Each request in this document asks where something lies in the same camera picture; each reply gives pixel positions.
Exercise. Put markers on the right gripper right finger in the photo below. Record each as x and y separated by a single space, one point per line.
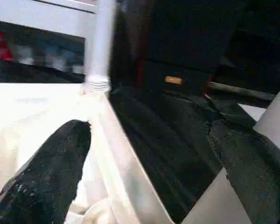
254 175

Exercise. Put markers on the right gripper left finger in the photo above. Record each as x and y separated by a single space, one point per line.
49 175

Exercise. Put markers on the white plastic table leg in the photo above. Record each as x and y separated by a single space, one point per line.
100 46
275 107

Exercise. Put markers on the white plastic table top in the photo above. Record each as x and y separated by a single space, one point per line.
37 105

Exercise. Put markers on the dark long bar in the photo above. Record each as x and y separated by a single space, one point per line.
242 91

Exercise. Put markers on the black work mat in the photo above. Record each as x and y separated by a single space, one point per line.
165 128

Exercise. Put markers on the small tan box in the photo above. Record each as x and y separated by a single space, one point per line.
173 80

